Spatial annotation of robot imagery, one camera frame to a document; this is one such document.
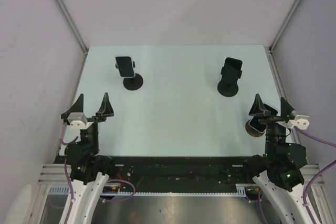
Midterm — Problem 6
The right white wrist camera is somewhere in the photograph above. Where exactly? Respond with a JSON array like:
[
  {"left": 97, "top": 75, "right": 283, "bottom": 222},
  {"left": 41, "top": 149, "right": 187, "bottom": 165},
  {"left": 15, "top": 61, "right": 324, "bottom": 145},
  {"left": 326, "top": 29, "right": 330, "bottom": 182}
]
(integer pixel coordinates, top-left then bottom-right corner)
[{"left": 277, "top": 114, "right": 310, "bottom": 130}]

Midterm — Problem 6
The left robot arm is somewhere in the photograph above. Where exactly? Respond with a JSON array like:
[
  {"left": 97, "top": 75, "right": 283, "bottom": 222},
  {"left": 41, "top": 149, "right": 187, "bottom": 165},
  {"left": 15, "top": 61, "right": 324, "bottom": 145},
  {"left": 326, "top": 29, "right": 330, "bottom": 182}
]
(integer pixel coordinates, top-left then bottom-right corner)
[{"left": 59, "top": 93, "right": 116, "bottom": 223}]

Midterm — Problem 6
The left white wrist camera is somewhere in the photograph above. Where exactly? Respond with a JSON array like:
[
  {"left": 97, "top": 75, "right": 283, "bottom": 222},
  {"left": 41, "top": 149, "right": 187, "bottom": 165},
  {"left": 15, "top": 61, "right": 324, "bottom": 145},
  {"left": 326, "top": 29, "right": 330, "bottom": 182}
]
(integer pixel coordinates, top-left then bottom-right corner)
[{"left": 67, "top": 113, "right": 93, "bottom": 130}]

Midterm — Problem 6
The left aluminium frame post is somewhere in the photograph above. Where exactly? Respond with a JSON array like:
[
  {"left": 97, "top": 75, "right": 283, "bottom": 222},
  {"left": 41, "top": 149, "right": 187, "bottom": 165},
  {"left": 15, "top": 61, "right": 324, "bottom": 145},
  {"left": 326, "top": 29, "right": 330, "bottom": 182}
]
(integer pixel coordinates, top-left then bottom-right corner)
[{"left": 54, "top": 0, "right": 88, "bottom": 55}]

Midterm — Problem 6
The brown round phone stand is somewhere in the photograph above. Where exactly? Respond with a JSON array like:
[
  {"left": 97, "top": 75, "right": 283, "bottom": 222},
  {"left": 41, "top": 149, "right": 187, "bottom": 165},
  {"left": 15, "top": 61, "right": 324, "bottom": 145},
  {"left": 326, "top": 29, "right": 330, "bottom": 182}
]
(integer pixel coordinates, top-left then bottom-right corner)
[{"left": 245, "top": 120, "right": 265, "bottom": 137}]

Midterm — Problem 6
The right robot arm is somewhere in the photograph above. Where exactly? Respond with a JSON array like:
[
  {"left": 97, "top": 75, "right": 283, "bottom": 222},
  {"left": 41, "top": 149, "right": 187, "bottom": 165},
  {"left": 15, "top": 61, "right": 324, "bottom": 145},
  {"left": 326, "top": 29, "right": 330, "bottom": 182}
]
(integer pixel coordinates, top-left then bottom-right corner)
[{"left": 242, "top": 94, "right": 320, "bottom": 223}]

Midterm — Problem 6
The right aluminium frame post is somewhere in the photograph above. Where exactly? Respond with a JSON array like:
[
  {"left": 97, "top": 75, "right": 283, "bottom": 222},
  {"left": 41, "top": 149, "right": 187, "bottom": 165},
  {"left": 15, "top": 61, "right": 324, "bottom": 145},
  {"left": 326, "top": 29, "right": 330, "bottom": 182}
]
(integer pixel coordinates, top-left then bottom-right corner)
[{"left": 268, "top": 0, "right": 303, "bottom": 53}]

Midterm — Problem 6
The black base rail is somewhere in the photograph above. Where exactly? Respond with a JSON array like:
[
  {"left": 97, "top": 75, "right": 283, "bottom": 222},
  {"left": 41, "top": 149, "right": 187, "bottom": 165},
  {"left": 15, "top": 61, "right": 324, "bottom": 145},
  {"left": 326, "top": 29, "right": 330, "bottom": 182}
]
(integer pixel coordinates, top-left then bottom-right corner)
[{"left": 53, "top": 155, "right": 263, "bottom": 193}]

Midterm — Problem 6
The phone with black case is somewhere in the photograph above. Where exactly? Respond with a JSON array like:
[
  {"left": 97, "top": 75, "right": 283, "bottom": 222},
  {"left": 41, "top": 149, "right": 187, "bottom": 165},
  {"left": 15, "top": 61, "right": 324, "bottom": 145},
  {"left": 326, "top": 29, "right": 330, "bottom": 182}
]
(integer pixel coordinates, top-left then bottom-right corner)
[{"left": 221, "top": 57, "right": 243, "bottom": 84}]

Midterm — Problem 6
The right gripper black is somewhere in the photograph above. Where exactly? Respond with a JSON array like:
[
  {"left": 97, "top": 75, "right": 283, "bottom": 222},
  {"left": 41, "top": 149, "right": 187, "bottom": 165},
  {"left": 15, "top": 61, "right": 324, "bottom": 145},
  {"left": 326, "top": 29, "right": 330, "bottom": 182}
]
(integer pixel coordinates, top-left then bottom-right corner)
[{"left": 248, "top": 93, "right": 294, "bottom": 158}]

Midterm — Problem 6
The white cable duct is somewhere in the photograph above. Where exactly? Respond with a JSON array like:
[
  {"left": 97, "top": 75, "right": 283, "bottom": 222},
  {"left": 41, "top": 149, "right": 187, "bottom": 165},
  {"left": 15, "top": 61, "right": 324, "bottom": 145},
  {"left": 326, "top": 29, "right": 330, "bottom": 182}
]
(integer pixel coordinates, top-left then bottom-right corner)
[{"left": 48, "top": 185, "right": 248, "bottom": 197}]

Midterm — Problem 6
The phone with light blue case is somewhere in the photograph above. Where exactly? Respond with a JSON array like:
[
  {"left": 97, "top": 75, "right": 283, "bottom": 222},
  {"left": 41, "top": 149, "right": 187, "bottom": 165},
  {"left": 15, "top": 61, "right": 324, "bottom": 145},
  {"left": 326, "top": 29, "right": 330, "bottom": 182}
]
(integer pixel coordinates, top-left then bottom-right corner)
[{"left": 247, "top": 103, "right": 278, "bottom": 134}]

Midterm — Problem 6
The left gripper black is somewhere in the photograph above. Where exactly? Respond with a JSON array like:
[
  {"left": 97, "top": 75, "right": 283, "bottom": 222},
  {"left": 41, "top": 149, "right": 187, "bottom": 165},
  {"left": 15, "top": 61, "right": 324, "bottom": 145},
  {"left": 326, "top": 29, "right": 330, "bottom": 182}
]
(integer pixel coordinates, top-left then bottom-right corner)
[{"left": 62, "top": 92, "right": 113, "bottom": 155}]

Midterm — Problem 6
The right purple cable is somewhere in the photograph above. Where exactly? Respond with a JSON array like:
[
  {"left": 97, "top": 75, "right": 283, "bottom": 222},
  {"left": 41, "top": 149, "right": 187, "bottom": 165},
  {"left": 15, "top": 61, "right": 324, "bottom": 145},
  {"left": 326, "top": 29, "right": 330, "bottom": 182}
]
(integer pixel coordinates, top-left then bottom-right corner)
[{"left": 257, "top": 125, "right": 336, "bottom": 224}]

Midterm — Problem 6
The phone with lilac case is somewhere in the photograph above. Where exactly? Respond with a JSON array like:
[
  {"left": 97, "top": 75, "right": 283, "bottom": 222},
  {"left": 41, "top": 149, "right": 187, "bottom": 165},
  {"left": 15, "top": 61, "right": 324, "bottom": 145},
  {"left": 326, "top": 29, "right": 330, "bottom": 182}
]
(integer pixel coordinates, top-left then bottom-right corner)
[{"left": 115, "top": 55, "right": 135, "bottom": 78}]

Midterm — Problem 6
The aluminium frame post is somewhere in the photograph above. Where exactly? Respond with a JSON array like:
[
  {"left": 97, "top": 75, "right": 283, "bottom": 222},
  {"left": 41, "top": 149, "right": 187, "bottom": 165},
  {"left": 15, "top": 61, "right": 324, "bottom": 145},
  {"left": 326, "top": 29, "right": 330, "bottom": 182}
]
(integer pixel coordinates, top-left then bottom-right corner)
[
  {"left": 268, "top": 0, "right": 303, "bottom": 53},
  {"left": 54, "top": 0, "right": 88, "bottom": 55}
]

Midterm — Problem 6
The black phone stand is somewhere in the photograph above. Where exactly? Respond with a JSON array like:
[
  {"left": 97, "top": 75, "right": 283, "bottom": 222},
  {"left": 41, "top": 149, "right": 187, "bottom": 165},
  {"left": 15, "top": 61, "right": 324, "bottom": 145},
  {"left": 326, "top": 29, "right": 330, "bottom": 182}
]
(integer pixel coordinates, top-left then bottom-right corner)
[
  {"left": 119, "top": 71, "right": 144, "bottom": 91},
  {"left": 217, "top": 78, "right": 238, "bottom": 97}
]

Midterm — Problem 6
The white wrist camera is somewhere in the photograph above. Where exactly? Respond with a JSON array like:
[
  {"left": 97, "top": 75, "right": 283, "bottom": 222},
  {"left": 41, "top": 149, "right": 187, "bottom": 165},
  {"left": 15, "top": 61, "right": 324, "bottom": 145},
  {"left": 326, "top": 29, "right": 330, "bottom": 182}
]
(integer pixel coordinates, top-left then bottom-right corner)
[
  {"left": 67, "top": 113, "right": 93, "bottom": 130},
  {"left": 277, "top": 114, "right": 310, "bottom": 130}
]

